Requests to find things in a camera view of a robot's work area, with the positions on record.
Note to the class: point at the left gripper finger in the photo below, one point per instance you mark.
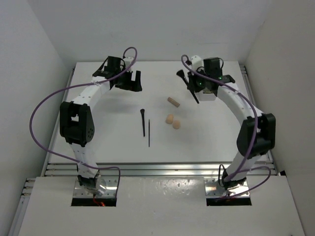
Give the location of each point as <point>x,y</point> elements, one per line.
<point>128,86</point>
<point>137,82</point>

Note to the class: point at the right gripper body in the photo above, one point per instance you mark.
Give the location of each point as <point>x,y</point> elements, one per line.
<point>199,82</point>

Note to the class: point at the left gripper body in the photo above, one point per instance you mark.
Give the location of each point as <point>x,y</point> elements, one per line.
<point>124,77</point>

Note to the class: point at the long black brush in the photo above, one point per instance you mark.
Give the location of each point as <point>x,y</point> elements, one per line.
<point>181,74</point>

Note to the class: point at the tan cylinder stick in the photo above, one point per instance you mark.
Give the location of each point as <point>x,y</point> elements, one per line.
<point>173,102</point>

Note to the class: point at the beige sponge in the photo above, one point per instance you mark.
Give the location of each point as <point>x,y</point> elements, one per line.
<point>176,124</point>
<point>169,119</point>

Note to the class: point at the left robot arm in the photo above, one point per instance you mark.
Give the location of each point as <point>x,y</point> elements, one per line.
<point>76,120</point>

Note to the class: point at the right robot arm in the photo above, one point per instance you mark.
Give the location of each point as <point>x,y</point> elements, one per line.
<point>257,129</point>

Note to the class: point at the white compartment organizer box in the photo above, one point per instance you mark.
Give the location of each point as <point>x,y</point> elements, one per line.
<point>206,95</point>

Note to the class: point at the black angled brush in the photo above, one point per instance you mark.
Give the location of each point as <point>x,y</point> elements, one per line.
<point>142,111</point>

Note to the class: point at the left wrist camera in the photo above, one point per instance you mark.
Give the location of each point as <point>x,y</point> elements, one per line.
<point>128,61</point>

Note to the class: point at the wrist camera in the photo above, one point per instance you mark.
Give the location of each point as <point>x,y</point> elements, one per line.
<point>196,62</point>
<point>128,61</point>

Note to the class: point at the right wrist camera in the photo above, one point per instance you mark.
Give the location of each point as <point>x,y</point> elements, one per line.
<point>196,62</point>

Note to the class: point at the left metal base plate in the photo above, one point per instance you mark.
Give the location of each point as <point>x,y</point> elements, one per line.
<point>99,187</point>

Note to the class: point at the metal base plate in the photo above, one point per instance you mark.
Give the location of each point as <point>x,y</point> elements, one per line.
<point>213,190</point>
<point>99,187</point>

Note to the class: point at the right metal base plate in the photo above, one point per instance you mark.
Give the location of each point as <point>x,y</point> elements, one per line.
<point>213,190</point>

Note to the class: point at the aluminium rail front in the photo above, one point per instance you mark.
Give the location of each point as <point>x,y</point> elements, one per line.
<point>138,170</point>

